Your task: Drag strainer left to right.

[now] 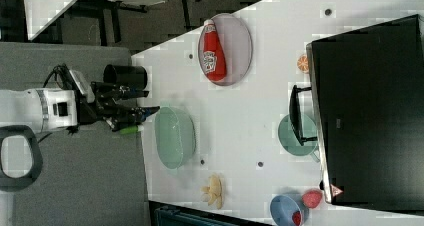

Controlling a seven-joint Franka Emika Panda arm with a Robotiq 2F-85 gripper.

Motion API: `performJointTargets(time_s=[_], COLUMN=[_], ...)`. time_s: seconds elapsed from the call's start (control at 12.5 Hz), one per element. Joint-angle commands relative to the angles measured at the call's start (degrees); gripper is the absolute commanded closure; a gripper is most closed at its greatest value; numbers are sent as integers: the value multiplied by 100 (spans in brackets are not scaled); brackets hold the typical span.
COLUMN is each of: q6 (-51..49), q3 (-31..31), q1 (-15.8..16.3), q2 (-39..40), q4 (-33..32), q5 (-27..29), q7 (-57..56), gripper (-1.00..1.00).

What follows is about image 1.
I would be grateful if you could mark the yellow banana toy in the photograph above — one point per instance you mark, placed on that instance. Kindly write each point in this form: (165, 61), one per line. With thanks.
(212, 193)

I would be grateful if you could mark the orange slice toy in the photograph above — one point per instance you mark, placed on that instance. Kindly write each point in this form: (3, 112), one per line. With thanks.
(302, 63)

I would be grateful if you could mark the teal crate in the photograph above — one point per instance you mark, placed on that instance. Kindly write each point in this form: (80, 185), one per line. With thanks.
(172, 216)

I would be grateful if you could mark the green marker pen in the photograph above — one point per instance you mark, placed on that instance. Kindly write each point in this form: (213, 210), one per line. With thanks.
(132, 130)

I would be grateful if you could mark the red strawberry toy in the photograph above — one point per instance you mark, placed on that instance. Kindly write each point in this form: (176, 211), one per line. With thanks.
(312, 198)

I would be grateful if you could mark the green oval plastic strainer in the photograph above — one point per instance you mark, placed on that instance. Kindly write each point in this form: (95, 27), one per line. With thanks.
(175, 137)

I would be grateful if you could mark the black cylindrical cup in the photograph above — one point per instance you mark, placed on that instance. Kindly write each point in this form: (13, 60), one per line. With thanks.
(126, 75)

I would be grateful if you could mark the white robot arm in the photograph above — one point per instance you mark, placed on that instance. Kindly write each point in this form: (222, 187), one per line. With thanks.
(53, 109)

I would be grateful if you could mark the small red fruit toy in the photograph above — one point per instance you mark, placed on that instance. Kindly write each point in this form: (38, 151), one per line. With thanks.
(297, 218)

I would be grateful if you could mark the black toaster oven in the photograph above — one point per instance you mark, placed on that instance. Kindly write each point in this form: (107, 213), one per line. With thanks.
(368, 98)

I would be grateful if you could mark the blue bowl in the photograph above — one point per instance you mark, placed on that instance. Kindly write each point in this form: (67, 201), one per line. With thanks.
(282, 207)

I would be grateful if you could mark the red ketchup bottle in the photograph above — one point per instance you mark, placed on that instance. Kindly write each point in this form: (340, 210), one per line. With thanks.
(213, 54)

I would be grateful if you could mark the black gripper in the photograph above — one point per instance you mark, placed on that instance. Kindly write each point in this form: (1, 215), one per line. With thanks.
(96, 103)

